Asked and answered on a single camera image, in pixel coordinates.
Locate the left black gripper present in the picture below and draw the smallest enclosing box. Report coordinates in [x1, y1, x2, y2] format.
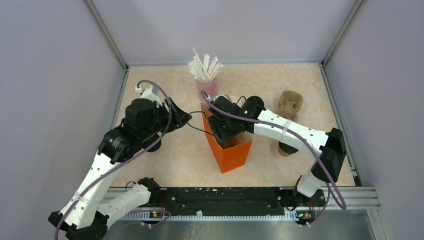
[140, 96, 193, 141]

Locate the orange paper bag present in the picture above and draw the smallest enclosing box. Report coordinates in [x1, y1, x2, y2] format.
[200, 102, 253, 174]

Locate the brown paper coffee cup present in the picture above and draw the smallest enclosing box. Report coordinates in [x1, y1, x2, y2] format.
[277, 147, 292, 157]

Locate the black plastic cup lid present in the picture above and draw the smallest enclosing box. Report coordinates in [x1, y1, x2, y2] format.
[278, 142, 299, 154]

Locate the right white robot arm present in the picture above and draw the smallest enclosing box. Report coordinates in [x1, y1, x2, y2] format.
[201, 91, 347, 206]

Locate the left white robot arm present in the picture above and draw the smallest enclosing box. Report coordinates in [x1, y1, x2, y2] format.
[48, 98, 192, 240]

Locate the black plastic lid stack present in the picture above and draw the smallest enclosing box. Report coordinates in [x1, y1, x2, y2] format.
[143, 138, 162, 153]

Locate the stack of brown paper cups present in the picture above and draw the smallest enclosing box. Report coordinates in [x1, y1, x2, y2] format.
[229, 95, 246, 105]

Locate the pink cylindrical straw holder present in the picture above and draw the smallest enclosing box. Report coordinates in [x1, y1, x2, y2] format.
[195, 78, 219, 102]

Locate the bundle of white wrapped straws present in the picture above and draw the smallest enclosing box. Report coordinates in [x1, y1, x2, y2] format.
[188, 49, 225, 83]

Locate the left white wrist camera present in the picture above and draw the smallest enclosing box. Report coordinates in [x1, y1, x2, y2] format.
[135, 84, 163, 108]

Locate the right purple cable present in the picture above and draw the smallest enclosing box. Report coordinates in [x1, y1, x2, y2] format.
[200, 90, 348, 228]

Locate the purple cable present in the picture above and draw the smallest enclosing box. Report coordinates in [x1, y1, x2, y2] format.
[200, 90, 348, 228]
[54, 80, 175, 240]

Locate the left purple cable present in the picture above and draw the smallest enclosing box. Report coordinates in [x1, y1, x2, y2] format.
[54, 80, 175, 240]

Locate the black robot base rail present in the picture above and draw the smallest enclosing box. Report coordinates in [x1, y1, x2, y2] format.
[141, 187, 326, 217]

